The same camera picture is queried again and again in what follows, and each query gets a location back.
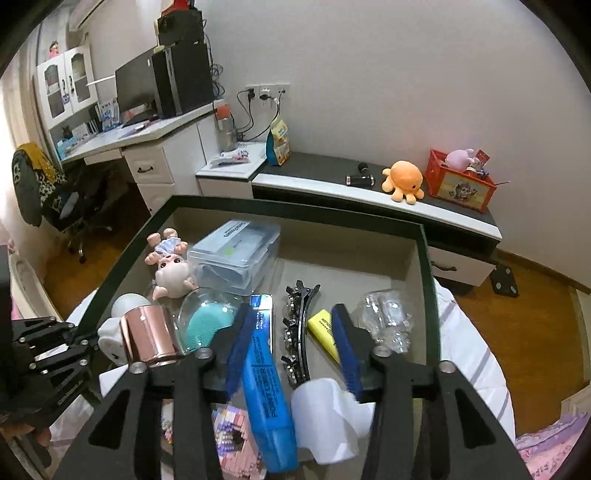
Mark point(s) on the rose gold cup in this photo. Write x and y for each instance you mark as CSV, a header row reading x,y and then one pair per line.
x,y
147,334

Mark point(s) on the red desk calendar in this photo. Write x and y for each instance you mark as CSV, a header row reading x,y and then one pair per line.
x,y
182,5

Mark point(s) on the black box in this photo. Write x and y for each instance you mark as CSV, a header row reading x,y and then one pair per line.
x,y
180,27

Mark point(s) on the black floor scale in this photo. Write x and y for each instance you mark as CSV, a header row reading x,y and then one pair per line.
x,y
505,281

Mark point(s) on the pink pig doll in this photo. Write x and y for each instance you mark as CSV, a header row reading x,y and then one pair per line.
x,y
171,272

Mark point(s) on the black office chair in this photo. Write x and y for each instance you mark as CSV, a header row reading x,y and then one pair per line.
x,y
87,203

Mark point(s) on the black massage gun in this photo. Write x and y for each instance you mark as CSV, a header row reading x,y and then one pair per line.
x,y
360,180

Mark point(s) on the black hair clip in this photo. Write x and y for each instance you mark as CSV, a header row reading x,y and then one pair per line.
x,y
295,332

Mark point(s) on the black computer monitor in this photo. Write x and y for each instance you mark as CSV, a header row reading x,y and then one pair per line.
x,y
136,83

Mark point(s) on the blue highlighter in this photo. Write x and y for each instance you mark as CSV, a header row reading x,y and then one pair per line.
x,y
268,406

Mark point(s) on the white glass-door cabinet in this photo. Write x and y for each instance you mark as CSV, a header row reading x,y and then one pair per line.
x,y
69,78

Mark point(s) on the pink pouch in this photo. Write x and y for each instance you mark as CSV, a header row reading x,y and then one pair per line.
x,y
235,157

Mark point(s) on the pink plush toy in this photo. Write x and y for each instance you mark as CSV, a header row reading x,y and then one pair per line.
x,y
457,158

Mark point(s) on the yellow highlighter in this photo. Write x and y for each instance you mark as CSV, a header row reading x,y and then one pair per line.
x,y
323,330

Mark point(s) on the pink storage box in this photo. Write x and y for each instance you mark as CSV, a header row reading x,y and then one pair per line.
x,y
351,258

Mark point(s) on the pink white brick toy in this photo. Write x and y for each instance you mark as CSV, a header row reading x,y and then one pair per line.
x,y
235,443

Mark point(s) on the white wall power outlet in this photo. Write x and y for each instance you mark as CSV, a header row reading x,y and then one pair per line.
x,y
281,86

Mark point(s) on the teal silicone brush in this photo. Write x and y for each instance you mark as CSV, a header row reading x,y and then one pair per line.
x,y
203,325

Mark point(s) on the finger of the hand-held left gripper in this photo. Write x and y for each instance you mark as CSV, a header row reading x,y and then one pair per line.
x,y
41,330
64,362

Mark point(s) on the white desk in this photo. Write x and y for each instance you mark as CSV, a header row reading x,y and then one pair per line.
x,y
152,131

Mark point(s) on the red storage crate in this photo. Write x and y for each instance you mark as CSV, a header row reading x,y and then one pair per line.
x,y
461,189

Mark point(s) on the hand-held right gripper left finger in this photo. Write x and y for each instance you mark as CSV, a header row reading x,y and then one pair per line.
x,y
240,350

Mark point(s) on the clear plastic bag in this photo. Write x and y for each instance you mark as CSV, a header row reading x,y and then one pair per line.
x,y
388,318

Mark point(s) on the orange octopus plush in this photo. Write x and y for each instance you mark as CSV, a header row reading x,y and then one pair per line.
x,y
404,177

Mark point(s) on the clear plastic case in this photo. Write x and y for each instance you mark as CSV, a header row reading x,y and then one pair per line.
x,y
231,258

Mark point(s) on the pink quilt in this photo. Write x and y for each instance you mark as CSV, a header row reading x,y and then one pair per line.
x,y
545,447

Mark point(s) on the water bottle with orange lid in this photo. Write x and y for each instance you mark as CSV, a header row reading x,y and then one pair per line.
x,y
226,131

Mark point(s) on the white toy figure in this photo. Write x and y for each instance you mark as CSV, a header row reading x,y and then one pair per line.
x,y
111,341

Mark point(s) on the black computer tower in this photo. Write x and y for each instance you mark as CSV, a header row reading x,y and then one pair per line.
x,y
184,78

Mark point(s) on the blue white desk box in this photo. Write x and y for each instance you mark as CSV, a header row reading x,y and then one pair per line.
x,y
109,113

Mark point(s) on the black white low cabinet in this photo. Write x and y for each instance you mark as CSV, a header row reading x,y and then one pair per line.
x,y
314,168

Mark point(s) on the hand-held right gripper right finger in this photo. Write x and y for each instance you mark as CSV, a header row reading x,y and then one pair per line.
x,y
346,350

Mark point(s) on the snack bag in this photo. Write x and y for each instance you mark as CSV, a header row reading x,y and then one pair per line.
x,y
279,145

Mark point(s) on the beige curtain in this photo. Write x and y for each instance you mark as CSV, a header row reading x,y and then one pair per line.
x,y
11,161

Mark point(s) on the white air conditioner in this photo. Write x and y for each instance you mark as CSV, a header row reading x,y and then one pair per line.
x,y
85,5

